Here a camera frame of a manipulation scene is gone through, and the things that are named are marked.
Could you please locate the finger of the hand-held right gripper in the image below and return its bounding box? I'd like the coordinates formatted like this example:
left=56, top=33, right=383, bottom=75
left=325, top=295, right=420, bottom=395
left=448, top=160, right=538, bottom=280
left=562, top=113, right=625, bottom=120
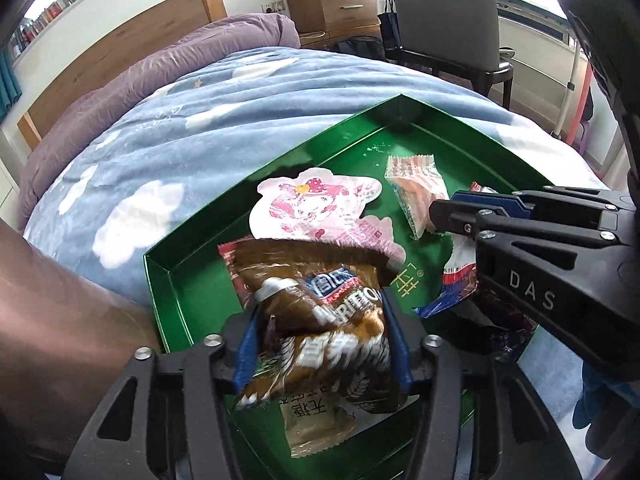
left=429, top=199, right=632, bottom=272
left=450, top=185, right=636, bottom=221

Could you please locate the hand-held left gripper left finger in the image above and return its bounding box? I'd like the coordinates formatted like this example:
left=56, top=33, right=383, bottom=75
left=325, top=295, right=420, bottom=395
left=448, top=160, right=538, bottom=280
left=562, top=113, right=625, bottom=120
left=60, top=305, right=261, bottom=480

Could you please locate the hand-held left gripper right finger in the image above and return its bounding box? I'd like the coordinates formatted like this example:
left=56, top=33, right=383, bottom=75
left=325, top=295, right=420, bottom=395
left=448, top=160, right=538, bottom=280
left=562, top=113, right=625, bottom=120
left=381, top=287, right=583, bottom=480

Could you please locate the red and silver snack packet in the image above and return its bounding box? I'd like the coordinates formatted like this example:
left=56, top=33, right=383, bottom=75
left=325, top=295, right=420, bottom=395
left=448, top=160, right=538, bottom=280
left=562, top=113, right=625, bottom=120
left=412, top=237, right=478, bottom=320

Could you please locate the brown snack packet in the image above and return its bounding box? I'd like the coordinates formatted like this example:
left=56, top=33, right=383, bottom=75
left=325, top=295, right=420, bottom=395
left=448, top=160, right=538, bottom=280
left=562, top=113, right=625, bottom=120
left=232, top=237, right=408, bottom=413

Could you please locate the clear pink wafer packet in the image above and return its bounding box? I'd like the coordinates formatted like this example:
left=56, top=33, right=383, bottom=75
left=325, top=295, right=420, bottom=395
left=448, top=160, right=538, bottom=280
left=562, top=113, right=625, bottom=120
left=385, top=154, right=451, bottom=240

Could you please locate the dark red snack packet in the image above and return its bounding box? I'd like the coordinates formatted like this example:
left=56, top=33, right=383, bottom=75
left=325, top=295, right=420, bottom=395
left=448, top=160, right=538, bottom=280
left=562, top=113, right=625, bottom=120
left=217, top=241, right=251, bottom=311

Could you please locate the olive green snack packet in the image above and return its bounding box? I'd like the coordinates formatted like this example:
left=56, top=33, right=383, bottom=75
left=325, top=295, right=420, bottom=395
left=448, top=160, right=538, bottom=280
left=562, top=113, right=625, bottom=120
left=280, top=394, right=358, bottom=458

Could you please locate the green tray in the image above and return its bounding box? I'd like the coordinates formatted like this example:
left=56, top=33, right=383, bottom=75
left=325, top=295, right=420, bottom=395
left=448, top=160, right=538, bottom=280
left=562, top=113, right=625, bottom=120
left=142, top=92, right=616, bottom=480

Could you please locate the pink cartoon snack packet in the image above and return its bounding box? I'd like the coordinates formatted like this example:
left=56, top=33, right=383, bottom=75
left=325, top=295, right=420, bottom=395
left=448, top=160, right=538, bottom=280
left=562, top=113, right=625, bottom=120
left=248, top=167, right=406, bottom=266

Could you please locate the person's right hand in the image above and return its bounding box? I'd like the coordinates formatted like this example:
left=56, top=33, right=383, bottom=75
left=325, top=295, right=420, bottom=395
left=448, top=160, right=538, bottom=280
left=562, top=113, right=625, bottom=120
left=574, top=362, right=640, bottom=461

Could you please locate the black and copper kettle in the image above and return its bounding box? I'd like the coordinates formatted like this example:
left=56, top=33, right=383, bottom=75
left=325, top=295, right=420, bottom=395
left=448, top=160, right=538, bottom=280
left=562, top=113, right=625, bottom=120
left=0, top=217, right=163, bottom=461

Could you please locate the grey chair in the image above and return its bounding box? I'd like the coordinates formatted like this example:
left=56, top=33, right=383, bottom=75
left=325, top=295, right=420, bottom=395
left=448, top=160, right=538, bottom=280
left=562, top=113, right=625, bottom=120
left=379, top=0, right=516, bottom=111

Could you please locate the black backpack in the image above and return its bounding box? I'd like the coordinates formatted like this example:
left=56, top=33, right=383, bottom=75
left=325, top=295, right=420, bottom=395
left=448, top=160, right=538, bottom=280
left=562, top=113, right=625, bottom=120
left=332, top=36, right=386, bottom=63

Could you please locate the wooden nightstand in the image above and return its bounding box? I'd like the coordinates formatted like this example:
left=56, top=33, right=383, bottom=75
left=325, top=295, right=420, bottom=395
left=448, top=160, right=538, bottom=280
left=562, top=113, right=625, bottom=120
left=283, top=0, right=396, bottom=36

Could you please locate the purple pillow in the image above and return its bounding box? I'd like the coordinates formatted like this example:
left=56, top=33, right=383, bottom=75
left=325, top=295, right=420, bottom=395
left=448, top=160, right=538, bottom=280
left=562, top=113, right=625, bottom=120
left=17, top=12, right=301, bottom=231

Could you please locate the wooden headboard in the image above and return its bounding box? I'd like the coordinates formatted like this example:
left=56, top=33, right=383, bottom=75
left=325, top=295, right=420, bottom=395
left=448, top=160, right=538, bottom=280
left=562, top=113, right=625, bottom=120
left=17, top=0, right=230, bottom=148

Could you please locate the teal curtain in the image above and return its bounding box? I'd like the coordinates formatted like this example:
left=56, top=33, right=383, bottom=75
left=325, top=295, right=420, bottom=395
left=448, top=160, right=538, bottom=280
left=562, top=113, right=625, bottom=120
left=0, top=47, right=23, bottom=116

